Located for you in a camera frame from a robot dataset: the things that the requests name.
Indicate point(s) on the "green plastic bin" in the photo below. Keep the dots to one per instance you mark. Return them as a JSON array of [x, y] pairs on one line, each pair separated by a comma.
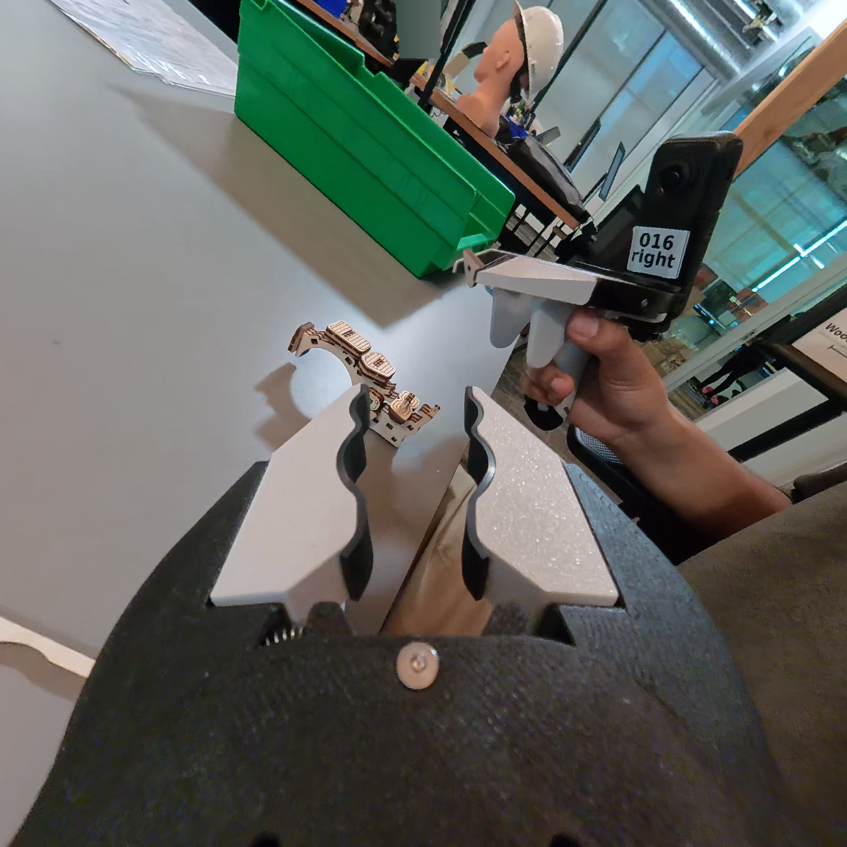
[[370, 132]]

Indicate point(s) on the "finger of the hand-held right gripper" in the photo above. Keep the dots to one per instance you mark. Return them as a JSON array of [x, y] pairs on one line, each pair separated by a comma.
[[542, 284], [488, 254]]

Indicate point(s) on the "framed marker sign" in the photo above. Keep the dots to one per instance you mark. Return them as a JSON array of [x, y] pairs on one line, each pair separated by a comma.
[[827, 337]]

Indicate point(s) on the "small wooden model piece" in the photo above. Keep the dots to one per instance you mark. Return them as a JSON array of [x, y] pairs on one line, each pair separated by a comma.
[[470, 268]]

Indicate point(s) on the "wooden model assembly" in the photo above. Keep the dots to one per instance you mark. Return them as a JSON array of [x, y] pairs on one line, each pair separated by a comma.
[[370, 357]]

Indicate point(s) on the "plastic-sleeved paper sheet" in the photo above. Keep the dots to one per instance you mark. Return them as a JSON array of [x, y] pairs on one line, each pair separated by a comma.
[[152, 33]]

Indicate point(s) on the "black bag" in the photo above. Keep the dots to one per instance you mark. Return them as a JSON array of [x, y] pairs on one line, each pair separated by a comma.
[[542, 172]]

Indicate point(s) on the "mannequin head with hard hat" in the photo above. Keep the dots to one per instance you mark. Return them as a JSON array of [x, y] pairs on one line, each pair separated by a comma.
[[542, 40]]

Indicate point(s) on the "person's right forearm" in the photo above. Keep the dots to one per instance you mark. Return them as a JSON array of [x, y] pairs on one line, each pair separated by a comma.
[[708, 476]]

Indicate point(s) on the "silver ventilation ducts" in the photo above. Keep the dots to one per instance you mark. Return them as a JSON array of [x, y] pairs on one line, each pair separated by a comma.
[[701, 26]]

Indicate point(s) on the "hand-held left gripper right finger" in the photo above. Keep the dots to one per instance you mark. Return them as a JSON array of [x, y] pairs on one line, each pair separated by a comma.
[[542, 523]]

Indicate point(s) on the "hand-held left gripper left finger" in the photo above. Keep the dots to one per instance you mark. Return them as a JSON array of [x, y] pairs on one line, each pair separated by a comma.
[[291, 523]]

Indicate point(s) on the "person's right hand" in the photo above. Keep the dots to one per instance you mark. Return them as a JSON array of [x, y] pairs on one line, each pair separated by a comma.
[[615, 384]]

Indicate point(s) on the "wooden-topped background table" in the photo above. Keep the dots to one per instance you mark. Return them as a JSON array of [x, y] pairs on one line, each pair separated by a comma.
[[476, 136]]

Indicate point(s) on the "wooden beam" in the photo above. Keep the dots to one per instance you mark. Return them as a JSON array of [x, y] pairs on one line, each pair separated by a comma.
[[794, 92]]

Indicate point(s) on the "laser-cut wooden parts sheet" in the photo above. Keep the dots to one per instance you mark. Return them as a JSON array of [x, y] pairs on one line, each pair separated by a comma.
[[59, 655]]

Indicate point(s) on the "grey desk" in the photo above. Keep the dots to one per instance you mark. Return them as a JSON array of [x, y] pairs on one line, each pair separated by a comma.
[[132, 264]]

